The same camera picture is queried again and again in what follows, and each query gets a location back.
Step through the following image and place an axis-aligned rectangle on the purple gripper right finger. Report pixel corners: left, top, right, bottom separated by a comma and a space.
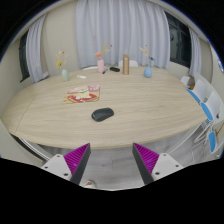
131, 142, 185, 185

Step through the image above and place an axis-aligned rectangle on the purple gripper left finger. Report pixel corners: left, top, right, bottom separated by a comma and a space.
41, 142, 92, 186

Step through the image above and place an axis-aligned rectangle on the black computer mouse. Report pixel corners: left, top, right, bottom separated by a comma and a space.
91, 108, 114, 122

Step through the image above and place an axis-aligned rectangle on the blue chair lower right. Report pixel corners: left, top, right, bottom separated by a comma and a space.
208, 130, 224, 158

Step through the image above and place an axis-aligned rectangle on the white blue chair near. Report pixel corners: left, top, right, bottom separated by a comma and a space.
194, 91, 221, 142

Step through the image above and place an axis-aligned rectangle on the white blue chair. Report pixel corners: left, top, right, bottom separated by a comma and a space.
187, 79, 207, 103
194, 91, 221, 142

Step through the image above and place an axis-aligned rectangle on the white small card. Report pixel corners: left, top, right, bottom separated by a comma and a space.
77, 75, 87, 79

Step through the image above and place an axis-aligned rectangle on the blue vase with flowers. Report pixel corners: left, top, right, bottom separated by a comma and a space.
139, 45, 155, 78

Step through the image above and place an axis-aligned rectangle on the white chair far right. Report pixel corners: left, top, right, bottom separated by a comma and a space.
181, 76, 190, 88

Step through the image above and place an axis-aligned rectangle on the white blue chair middle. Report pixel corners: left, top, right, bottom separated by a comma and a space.
187, 79, 207, 103

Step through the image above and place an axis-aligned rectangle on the white chair behind table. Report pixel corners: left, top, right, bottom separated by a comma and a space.
118, 60, 138, 67

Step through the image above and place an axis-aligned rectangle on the black small case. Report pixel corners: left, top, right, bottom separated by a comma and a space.
110, 67, 120, 72

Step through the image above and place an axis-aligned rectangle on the pink vase with flowers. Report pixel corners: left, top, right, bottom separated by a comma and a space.
94, 42, 112, 73

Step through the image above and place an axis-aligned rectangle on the white left curtain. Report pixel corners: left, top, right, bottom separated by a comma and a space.
26, 15, 49, 83

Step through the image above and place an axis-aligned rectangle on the white curtain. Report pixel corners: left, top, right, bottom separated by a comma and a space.
189, 29, 202, 76
26, 15, 49, 83
76, 0, 170, 68

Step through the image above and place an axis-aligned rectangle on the white right curtain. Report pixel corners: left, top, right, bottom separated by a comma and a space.
189, 29, 202, 76

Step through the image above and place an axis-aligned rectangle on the green vase with flowers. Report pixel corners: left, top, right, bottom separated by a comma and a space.
56, 51, 69, 81

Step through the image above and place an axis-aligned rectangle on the left dark window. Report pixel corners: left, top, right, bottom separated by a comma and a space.
19, 31, 30, 82

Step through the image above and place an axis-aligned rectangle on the dark window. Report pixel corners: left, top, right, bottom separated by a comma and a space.
19, 31, 30, 82
166, 13, 191, 67

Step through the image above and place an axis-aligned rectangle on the right dark window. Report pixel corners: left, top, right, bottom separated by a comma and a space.
166, 13, 191, 67

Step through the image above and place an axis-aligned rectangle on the white centre curtain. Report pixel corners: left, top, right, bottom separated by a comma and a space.
76, 0, 170, 68

